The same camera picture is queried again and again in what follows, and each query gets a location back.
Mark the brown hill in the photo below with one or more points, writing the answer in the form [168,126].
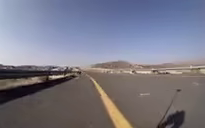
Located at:
[118,64]

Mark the yellow painted line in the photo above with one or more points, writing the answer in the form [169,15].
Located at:
[107,103]

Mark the white painted road marking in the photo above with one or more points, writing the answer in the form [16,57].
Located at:
[144,94]

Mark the grey asphalt road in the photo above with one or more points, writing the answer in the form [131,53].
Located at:
[56,106]

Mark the pale concrete barrier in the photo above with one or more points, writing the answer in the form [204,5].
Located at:
[176,70]

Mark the metal guardrail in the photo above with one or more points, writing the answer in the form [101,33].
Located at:
[20,73]

